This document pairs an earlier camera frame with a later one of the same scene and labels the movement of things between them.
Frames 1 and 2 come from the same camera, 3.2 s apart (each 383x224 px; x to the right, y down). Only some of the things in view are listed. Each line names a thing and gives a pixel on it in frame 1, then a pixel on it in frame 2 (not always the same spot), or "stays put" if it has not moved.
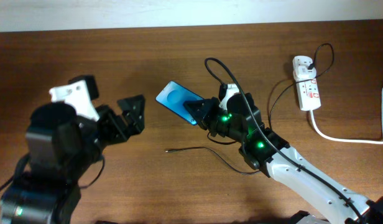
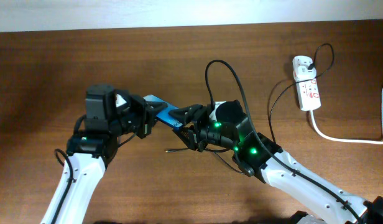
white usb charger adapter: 302,73 stays put
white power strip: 308,91 stays put
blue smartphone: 172,98 to 163,114
